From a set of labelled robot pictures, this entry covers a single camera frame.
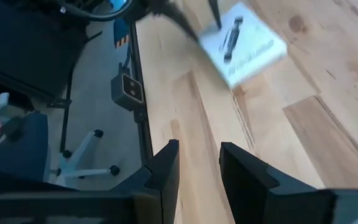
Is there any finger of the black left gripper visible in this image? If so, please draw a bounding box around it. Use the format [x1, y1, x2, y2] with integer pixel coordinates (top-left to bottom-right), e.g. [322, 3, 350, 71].
[208, 0, 223, 31]
[147, 0, 200, 43]

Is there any black looped cable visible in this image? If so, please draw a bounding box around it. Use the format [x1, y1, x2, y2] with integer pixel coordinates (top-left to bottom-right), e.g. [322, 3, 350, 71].
[57, 0, 134, 22]

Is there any black table edge rail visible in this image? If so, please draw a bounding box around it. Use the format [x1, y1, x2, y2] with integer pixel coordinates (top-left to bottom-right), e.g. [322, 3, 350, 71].
[128, 23, 154, 162]

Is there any white Acer card reader box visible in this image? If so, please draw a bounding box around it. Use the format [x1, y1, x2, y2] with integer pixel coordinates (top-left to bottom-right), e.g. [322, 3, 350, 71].
[198, 2, 288, 90]

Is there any white chair base with casters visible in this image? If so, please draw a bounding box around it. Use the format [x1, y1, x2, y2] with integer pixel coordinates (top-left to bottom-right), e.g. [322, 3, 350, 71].
[48, 129, 121, 187]

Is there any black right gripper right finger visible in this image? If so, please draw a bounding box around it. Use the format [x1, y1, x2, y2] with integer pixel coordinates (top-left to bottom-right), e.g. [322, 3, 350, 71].
[218, 141, 318, 224]

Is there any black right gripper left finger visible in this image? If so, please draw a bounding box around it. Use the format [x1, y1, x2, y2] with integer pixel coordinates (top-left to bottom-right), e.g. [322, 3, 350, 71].
[110, 139, 180, 224]

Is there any black camera cable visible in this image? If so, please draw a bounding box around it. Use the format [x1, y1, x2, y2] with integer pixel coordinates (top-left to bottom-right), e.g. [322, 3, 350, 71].
[121, 46, 133, 75]

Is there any black table-level camera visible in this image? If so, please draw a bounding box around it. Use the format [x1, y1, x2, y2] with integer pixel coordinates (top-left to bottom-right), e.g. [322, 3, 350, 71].
[110, 72, 144, 112]

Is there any black tag with orange stripes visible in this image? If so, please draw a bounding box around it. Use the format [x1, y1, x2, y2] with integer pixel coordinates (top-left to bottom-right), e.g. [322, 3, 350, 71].
[112, 17, 131, 50]

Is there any black furniture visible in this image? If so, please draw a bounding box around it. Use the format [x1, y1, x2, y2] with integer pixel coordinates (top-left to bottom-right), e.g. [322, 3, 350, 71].
[0, 0, 104, 100]

